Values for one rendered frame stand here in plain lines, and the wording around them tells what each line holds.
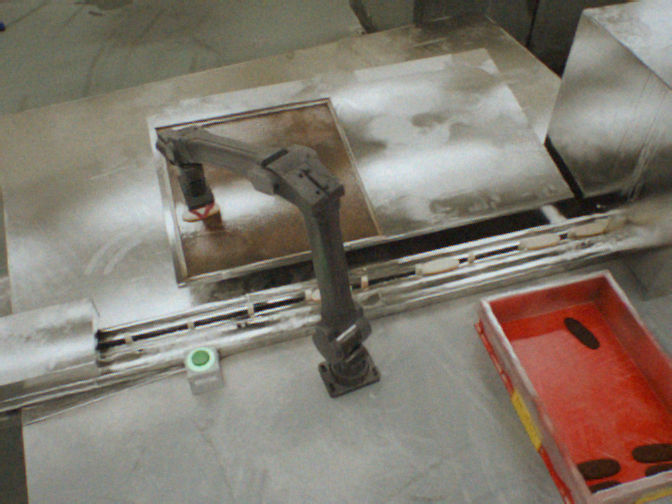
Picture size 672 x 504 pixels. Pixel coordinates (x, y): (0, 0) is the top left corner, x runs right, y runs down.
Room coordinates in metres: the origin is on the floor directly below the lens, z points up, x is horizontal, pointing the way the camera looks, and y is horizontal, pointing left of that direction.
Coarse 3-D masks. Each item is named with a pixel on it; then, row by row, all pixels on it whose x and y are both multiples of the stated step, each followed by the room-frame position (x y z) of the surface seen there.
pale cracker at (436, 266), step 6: (444, 258) 1.04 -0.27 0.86; (450, 258) 1.04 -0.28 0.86; (426, 264) 1.02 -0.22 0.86; (432, 264) 1.02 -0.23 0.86; (438, 264) 1.02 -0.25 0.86; (444, 264) 1.02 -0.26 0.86; (450, 264) 1.02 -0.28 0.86; (456, 264) 1.02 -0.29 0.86; (426, 270) 1.01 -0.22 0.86; (432, 270) 1.00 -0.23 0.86; (438, 270) 1.01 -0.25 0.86; (444, 270) 1.01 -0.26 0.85
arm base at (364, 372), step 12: (360, 360) 0.72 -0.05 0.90; (372, 360) 0.76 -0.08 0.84; (324, 372) 0.74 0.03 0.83; (336, 372) 0.71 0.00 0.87; (348, 372) 0.71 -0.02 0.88; (360, 372) 0.71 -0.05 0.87; (372, 372) 0.74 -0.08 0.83; (324, 384) 0.71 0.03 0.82; (336, 384) 0.70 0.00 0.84; (348, 384) 0.70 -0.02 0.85; (360, 384) 0.70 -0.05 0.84; (336, 396) 0.68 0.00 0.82
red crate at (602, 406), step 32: (480, 320) 0.86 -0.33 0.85; (512, 320) 0.88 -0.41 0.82; (544, 320) 0.88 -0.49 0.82; (544, 352) 0.79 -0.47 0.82; (576, 352) 0.79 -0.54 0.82; (608, 352) 0.79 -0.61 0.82; (512, 384) 0.69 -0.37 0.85; (544, 384) 0.71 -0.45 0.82; (576, 384) 0.71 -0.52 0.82; (608, 384) 0.70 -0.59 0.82; (640, 384) 0.70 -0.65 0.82; (576, 416) 0.63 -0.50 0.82; (608, 416) 0.63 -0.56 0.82; (640, 416) 0.63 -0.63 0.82; (576, 448) 0.56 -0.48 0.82; (608, 448) 0.56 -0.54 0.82
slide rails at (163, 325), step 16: (512, 240) 1.11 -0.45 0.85; (576, 240) 1.11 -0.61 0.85; (448, 256) 1.06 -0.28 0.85; (464, 256) 1.06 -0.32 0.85; (496, 256) 1.05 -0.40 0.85; (384, 272) 1.01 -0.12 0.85; (400, 272) 1.01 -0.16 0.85; (304, 288) 0.96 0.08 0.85; (368, 288) 0.96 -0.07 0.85; (240, 304) 0.91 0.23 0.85; (256, 304) 0.91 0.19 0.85; (304, 304) 0.91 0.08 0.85; (176, 320) 0.87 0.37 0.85; (192, 320) 0.87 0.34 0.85; (224, 320) 0.87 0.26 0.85; (240, 320) 0.87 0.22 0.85; (112, 336) 0.83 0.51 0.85; (160, 336) 0.82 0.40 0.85
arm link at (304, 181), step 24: (264, 168) 0.84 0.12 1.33; (288, 168) 0.83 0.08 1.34; (312, 168) 0.83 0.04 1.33; (288, 192) 0.80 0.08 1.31; (312, 192) 0.78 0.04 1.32; (336, 192) 0.80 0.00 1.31; (312, 216) 0.77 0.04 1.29; (336, 216) 0.79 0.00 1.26; (312, 240) 0.78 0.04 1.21; (336, 240) 0.77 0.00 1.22; (336, 264) 0.76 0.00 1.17; (336, 288) 0.75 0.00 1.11; (336, 312) 0.74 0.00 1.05; (360, 312) 0.78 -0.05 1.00; (312, 336) 0.75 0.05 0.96; (336, 360) 0.69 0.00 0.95
